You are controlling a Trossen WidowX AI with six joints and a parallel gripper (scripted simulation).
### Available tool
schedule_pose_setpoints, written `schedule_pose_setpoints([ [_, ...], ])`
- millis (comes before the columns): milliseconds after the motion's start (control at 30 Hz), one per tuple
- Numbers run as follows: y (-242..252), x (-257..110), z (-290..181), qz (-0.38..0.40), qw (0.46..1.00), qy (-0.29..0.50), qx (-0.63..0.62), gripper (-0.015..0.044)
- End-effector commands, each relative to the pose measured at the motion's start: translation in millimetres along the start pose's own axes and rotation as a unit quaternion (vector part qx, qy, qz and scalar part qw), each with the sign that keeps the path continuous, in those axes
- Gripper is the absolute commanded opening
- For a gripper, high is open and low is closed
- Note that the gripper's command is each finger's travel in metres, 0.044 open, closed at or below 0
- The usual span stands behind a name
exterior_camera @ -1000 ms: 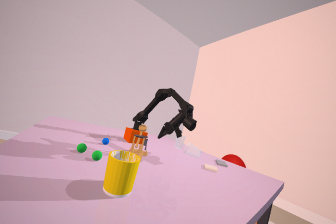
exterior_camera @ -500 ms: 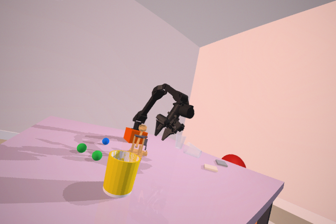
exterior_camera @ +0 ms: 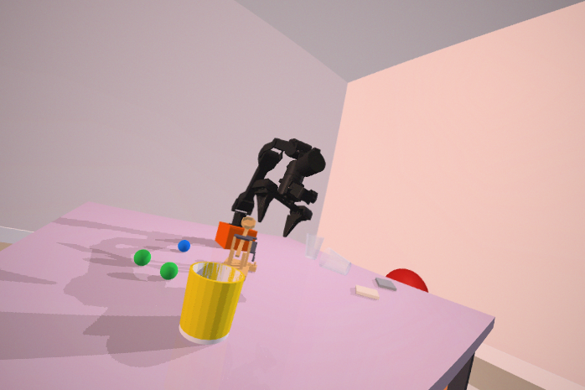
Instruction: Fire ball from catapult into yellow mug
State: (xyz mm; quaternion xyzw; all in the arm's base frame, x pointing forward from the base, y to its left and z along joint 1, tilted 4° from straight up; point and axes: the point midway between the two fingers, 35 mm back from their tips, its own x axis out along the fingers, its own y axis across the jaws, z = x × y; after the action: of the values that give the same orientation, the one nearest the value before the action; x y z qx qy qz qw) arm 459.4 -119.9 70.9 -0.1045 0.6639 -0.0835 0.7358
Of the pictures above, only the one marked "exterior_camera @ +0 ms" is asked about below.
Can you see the blue ball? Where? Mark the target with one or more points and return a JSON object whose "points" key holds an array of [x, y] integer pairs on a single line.
{"points": [[184, 246]]}

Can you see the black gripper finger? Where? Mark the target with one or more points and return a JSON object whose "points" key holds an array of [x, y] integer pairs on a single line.
{"points": [[291, 222], [263, 199]]}

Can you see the green ball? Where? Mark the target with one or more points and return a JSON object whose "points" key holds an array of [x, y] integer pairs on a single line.
{"points": [[142, 257], [169, 271]]}

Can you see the yellow mug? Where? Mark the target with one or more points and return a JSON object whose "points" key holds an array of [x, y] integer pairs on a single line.
{"points": [[211, 296]]}

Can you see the grey flat rectangular tile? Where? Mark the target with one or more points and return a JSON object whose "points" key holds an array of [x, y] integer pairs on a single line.
{"points": [[383, 283]]}

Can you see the white plastic cup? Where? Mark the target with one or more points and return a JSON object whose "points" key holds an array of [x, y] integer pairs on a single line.
{"points": [[313, 245], [332, 261]]}

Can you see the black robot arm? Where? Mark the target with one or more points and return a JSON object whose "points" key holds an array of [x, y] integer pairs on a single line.
{"points": [[308, 161]]}

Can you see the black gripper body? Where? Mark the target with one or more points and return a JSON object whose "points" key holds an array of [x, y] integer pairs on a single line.
{"points": [[287, 200]]}

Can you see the peach flat bar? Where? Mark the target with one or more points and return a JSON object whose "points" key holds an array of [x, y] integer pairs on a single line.
{"points": [[371, 293]]}

